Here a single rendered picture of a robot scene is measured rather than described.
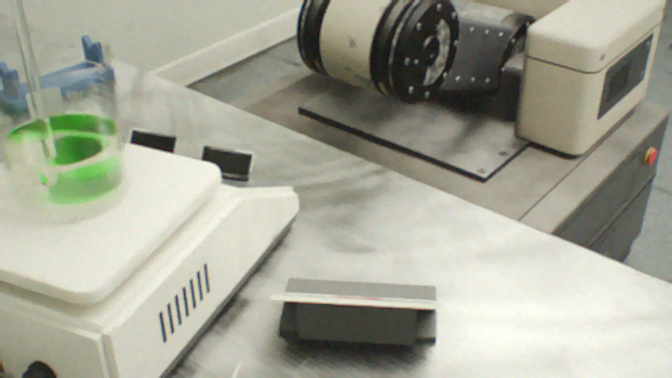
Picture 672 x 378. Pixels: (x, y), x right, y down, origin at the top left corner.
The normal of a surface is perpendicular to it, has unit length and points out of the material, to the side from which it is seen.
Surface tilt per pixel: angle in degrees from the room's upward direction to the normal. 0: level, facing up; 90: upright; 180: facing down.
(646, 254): 0
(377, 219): 0
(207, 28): 90
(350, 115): 0
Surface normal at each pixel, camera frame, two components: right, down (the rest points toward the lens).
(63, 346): -0.40, 0.50
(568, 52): -0.63, 0.43
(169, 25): 0.78, 0.34
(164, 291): 0.91, 0.22
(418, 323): -0.01, -0.84
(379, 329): -0.09, 0.54
